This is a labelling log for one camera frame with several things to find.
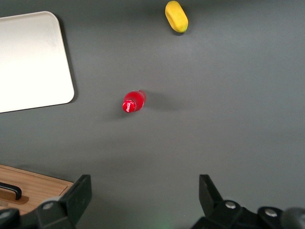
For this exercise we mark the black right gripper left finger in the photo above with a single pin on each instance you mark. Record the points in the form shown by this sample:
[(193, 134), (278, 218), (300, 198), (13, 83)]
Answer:
[(71, 202)]

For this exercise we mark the wooden drawer cabinet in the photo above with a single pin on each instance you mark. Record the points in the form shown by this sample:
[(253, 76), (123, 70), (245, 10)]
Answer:
[(38, 188)]

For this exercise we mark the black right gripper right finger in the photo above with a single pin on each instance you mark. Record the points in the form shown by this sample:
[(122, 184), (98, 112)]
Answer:
[(214, 202)]

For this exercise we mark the red Coca-Cola bottle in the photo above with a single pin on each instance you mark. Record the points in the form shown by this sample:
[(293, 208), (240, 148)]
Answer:
[(133, 101)]

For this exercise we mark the beige plastic tray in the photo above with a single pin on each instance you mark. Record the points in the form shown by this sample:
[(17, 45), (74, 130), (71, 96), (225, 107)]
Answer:
[(31, 62)]

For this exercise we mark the yellow sponge toy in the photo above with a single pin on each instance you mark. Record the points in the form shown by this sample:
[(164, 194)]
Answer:
[(176, 16)]

